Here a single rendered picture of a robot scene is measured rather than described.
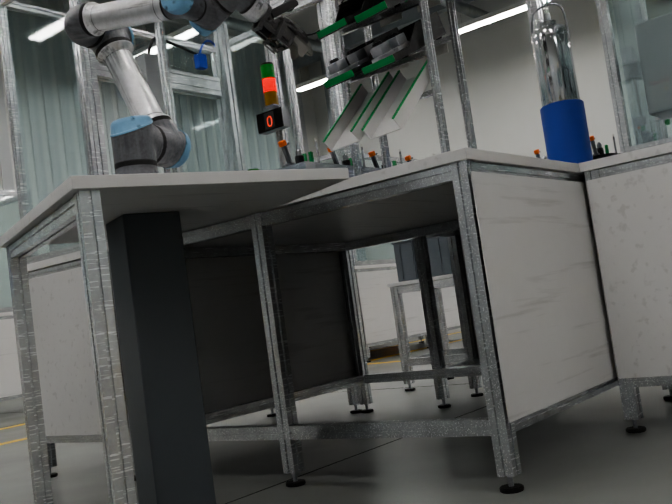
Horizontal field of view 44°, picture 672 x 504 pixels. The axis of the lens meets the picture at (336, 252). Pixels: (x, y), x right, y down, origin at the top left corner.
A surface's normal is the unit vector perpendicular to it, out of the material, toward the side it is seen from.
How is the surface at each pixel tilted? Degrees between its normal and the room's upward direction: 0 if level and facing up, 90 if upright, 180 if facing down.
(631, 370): 90
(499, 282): 90
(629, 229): 90
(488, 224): 90
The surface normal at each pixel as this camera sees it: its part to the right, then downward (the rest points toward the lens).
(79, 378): -0.62, 0.03
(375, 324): 0.78, -0.15
